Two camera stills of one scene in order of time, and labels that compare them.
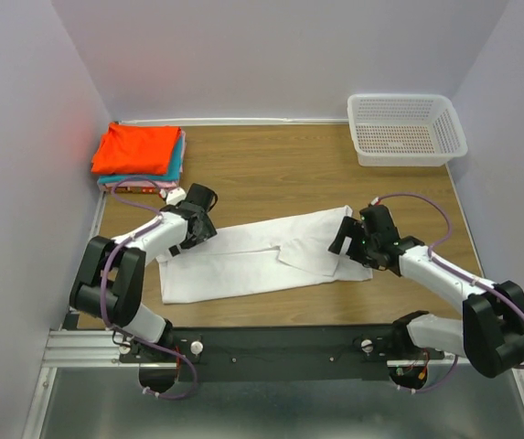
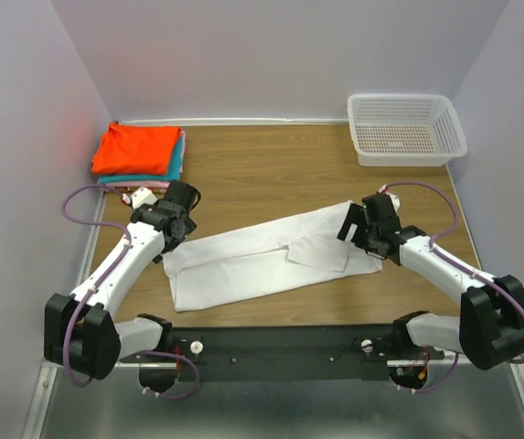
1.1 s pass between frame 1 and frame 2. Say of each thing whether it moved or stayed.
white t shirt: stayed
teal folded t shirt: stayed
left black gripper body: moved
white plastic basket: stayed
